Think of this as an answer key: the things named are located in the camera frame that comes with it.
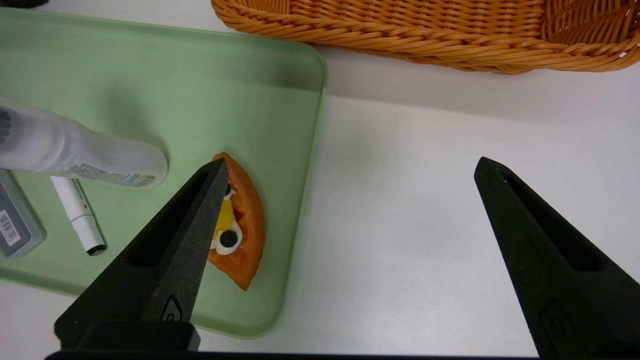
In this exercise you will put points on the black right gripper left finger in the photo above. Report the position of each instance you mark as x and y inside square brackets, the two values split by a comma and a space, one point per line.
[160, 270]

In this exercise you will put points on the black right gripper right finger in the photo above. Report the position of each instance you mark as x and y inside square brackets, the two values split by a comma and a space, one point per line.
[565, 280]

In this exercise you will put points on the toy waffle with fruit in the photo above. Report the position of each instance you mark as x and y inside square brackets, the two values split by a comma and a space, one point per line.
[250, 225]

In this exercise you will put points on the white marker pen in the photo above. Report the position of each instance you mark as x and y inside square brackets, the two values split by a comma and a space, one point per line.
[75, 205]

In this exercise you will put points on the white translucent plastic bottle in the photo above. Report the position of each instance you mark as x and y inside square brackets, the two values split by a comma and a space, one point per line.
[75, 150]

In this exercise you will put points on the grey clear pencil lead case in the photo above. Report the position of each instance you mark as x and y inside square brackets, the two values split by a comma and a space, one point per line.
[15, 225]

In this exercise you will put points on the orange wicker basket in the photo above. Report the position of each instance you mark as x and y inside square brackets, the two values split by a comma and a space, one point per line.
[400, 40]

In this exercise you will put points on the dark brown wicker basket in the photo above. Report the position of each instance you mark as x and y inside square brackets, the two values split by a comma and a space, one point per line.
[15, 2]

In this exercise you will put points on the green plastic tray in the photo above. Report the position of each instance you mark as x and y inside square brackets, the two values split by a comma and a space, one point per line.
[200, 90]

